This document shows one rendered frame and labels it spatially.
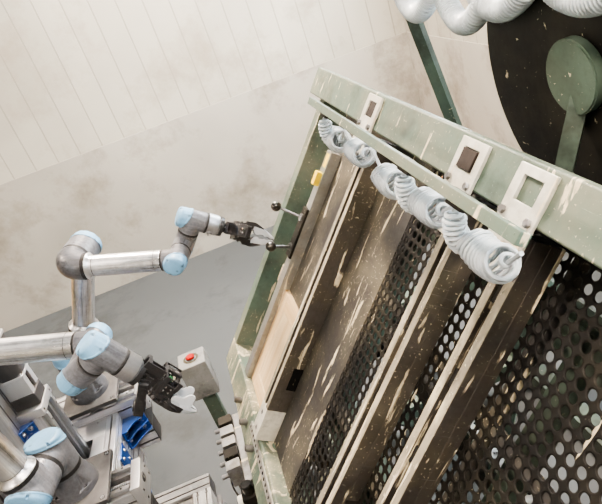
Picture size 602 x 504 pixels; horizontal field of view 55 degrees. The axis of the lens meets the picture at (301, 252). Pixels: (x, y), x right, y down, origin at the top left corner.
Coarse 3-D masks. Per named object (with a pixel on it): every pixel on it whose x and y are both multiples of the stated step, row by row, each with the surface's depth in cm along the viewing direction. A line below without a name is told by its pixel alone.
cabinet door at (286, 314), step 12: (288, 300) 211; (276, 312) 220; (288, 312) 208; (276, 324) 217; (288, 324) 206; (276, 336) 215; (288, 336) 204; (264, 348) 223; (276, 348) 212; (264, 360) 221; (276, 360) 209; (264, 372) 218; (264, 384) 215; (264, 396) 211
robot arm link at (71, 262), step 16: (64, 256) 200; (80, 256) 199; (96, 256) 199; (112, 256) 198; (128, 256) 197; (144, 256) 197; (160, 256) 196; (176, 256) 194; (64, 272) 200; (80, 272) 197; (96, 272) 198; (112, 272) 198; (128, 272) 199; (144, 272) 199; (176, 272) 195
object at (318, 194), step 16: (336, 160) 201; (320, 192) 205; (320, 208) 207; (304, 224) 208; (304, 240) 211; (288, 272) 215; (288, 288) 218; (272, 304) 220; (272, 320) 222; (256, 352) 226
